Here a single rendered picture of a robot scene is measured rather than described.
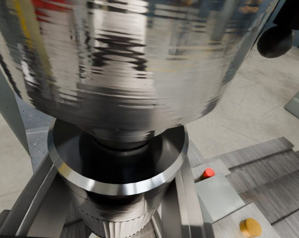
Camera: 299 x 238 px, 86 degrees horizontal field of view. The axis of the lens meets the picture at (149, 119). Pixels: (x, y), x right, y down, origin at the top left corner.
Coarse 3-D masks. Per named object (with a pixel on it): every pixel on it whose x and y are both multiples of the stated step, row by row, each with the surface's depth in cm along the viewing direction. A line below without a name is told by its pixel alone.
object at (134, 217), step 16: (160, 192) 5; (80, 208) 6; (96, 208) 5; (112, 208) 5; (128, 208) 5; (144, 208) 5; (96, 224) 7; (112, 224) 6; (128, 224) 6; (144, 224) 8
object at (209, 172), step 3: (207, 168) 28; (210, 168) 28; (204, 171) 28; (207, 171) 27; (210, 171) 27; (213, 171) 27; (201, 174) 29; (204, 174) 27; (207, 174) 27; (210, 174) 27; (213, 174) 27; (201, 177) 28; (204, 177) 27; (207, 177) 27; (201, 180) 28
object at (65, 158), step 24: (48, 144) 5; (72, 144) 5; (96, 144) 5; (144, 144) 5; (168, 144) 5; (72, 168) 4; (96, 168) 4; (120, 168) 4; (144, 168) 4; (168, 168) 5; (96, 192) 4; (120, 192) 4; (144, 192) 4
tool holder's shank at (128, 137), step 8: (88, 128) 4; (96, 136) 4; (104, 136) 4; (112, 136) 4; (120, 136) 4; (128, 136) 4; (136, 136) 4; (144, 136) 4; (152, 136) 4; (104, 144) 5; (112, 144) 5; (120, 144) 5; (128, 144) 5; (136, 144) 5
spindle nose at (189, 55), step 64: (0, 0) 1; (64, 0) 1; (128, 0) 1; (192, 0) 1; (256, 0) 2; (0, 64) 2; (64, 64) 2; (128, 64) 2; (192, 64) 2; (128, 128) 2
